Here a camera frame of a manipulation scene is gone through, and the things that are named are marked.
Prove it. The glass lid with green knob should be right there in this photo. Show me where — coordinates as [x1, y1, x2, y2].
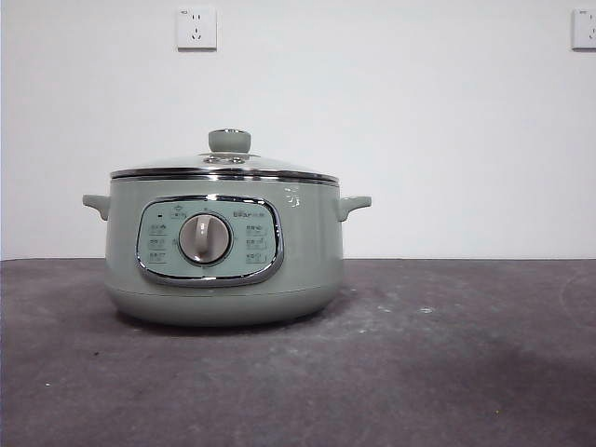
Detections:
[109, 129, 340, 182]

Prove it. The green electric cooking pot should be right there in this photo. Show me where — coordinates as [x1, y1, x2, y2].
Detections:
[81, 178, 373, 327]

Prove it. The white wall socket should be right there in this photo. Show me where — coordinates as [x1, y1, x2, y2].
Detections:
[571, 7, 596, 52]
[175, 7, 219, 52]

